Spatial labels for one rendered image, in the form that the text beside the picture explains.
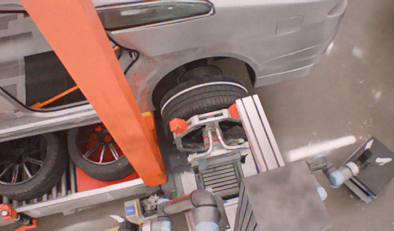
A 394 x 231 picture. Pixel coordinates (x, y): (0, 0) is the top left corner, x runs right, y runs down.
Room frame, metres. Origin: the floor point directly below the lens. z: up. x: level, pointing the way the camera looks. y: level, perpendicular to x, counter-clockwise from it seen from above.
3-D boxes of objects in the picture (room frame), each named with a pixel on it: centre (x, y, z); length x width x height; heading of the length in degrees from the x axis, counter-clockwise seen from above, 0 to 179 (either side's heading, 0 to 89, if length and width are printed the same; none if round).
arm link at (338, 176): (0.55, -0.77, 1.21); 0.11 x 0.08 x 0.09; 113
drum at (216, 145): (1.01, -0.09, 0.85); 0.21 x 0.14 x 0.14; 5
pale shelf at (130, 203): (0.70, 0.44, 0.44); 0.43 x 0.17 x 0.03; 95
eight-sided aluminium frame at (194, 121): (1.08, -0.08, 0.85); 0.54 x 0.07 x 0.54; 95
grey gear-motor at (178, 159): (1.22, 0.22, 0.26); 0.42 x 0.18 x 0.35; 5
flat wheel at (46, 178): (1.26, 1.51, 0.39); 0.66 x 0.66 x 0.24
